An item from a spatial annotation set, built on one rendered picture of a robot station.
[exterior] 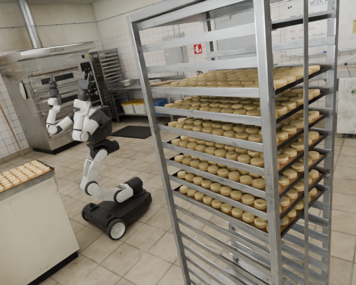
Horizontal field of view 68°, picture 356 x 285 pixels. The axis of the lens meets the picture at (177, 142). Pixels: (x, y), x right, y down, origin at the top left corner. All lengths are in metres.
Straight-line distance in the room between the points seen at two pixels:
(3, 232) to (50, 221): 0.33
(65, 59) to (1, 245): 4.32
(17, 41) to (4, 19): 0.45
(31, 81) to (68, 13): 2.52
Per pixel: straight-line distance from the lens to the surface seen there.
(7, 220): 2.42
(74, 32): 7.56
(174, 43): 1.05
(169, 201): 1.43
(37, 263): 2.66
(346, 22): 5.11
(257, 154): 1.07
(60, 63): 6.02
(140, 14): 1.15
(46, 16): 7.29
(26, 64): 5.71
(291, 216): 1.20
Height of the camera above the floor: 1.68
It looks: 20 degrees down
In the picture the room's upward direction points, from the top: 10 degrees counter-clockwise
